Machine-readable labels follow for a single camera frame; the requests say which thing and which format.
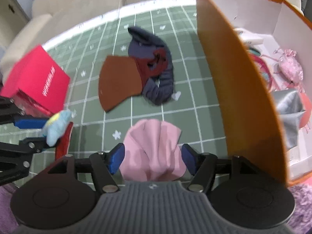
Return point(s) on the navy maroon brown garment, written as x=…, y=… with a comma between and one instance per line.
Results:
x=147, y=70

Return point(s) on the red lidded clear box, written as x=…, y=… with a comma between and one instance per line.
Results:
x=37, y=84

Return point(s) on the teal plush toy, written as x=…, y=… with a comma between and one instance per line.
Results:
x=262, y=66

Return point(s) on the pink round plush ball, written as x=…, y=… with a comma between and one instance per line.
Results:
x=306, y=103

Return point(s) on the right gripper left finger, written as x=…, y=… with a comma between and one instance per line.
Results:
x=104, y=166

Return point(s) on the white teal card box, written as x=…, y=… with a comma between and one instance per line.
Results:
x=248, y=37

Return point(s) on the grey satin cloth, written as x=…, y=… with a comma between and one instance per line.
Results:
x=290, y=111

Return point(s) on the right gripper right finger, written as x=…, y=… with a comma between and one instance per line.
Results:
x=202, y=167

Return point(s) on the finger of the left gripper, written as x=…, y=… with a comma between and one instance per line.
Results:
x=23, y=113
x=16, y=159

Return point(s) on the small blue yellow plush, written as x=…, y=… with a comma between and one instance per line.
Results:
x=56, y=127

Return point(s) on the pink fabric hat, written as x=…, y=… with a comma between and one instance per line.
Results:
x=152, y=152

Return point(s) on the orange white cardboard box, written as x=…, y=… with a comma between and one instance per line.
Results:
x=252, y=126

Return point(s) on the green grid tablecloth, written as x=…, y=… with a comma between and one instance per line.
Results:
x=193, y=107

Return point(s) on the pink sequin pouch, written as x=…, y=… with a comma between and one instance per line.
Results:
x=290, y=67

